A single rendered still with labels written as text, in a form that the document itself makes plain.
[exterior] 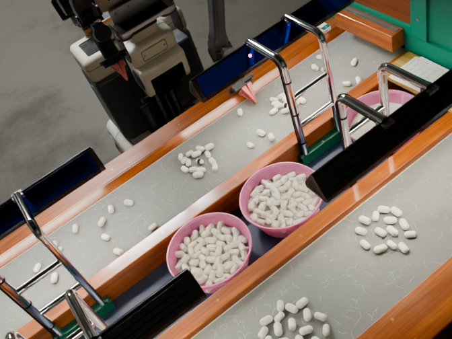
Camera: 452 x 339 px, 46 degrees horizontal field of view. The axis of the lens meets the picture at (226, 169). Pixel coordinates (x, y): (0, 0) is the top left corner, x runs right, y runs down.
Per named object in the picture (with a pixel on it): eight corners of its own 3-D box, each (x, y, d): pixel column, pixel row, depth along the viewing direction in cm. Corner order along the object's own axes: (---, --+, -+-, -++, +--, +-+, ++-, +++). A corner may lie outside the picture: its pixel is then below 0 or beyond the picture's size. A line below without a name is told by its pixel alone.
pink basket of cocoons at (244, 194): (231, 230, 175) (222, 212, 168) (272, 171, 187) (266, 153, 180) (302, 259, 160) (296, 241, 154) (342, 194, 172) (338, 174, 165)
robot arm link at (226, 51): (227, 42, 207) (207, 50, 205) (231, 28, 196) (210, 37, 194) (241, 68, 206) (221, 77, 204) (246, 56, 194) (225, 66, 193)
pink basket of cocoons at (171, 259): (162, 264, 173) (151, 247, 167) (227, 215, 179) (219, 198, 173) (204, 321, 155) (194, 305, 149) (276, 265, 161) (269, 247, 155)
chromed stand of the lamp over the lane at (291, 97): (271, 141, 197) (239, 41, 166) (312, 111, 201) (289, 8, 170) (304, 167, 184) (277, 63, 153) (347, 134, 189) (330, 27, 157)
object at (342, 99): (346, 200, 170) (327, 93, 139) (392, 164, 174) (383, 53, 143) (391, 235, 157) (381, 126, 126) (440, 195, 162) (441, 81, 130)
